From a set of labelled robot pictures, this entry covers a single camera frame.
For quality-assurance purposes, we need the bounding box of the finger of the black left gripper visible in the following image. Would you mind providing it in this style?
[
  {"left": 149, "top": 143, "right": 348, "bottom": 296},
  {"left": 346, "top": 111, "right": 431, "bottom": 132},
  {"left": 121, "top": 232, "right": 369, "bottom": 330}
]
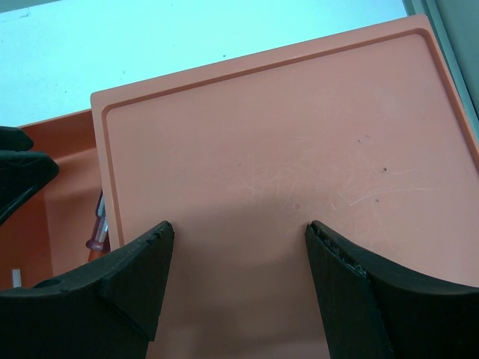
[
  {"left": 1, "top": 150, "right": 59, "bottom": 224},
  {"left": 0, "top": 126, "right": 34, "bottom": 151}
]

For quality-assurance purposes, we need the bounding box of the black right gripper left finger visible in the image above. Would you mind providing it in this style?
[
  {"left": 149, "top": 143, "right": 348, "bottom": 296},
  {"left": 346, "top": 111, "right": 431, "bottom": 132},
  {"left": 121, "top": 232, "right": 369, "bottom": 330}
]
[{"left": 1, "top": 221, "right": 174, "bottom": 358}]

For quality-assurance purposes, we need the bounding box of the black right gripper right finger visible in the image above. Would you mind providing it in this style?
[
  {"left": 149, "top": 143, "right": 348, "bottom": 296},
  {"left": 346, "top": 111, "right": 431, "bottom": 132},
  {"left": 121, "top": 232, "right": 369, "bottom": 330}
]
[{"left": 305, "top": 221, "right": 478, "bottom": 358}]

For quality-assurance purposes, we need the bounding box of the blue handled screwdriver top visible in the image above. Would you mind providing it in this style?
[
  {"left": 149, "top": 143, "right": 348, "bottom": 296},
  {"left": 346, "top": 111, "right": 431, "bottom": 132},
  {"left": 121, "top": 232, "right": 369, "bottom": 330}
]
[{"left": 86, "top": 192, "right": 110, "bottom": 262}]

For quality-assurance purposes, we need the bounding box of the salmon pull-out drawer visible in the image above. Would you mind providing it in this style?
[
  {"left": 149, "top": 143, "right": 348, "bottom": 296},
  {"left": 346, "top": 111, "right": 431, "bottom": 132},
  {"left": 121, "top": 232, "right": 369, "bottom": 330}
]
[{"left": 1, "top": 110, "right": 101, "bottom": 289}]

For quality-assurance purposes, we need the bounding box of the salmon drawer box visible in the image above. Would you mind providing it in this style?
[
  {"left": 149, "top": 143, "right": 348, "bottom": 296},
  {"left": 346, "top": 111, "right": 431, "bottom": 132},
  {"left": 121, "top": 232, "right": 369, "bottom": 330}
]
[{"left": 91, "top": 15, "right": 478, "bottom": 358}]

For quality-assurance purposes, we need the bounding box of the aluminium table frame rail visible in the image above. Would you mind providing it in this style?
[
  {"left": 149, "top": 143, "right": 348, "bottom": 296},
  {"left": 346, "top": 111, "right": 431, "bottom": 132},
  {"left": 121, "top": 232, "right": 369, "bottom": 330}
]
[{"left": 403, "top": 1, "right": 478, "bottom": 135}]

